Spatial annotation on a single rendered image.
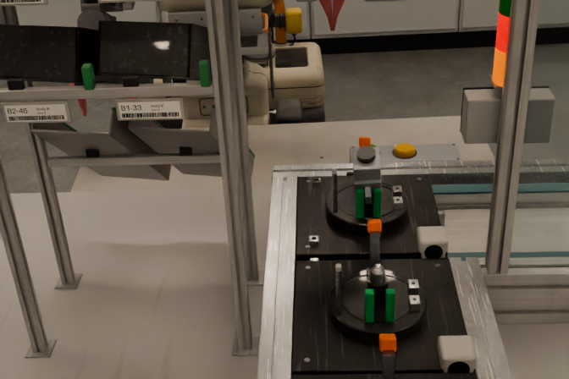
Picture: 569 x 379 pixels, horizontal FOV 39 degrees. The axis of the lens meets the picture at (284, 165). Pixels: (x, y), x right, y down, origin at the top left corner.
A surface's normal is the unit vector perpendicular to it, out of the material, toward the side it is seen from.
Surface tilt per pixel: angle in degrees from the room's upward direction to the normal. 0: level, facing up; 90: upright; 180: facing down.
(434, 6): 90
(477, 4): 90
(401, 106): 0
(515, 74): 90
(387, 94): 0
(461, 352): 0
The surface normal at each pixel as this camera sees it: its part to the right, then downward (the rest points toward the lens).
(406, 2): 0.01, 0.50
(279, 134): -0.04, -0.86
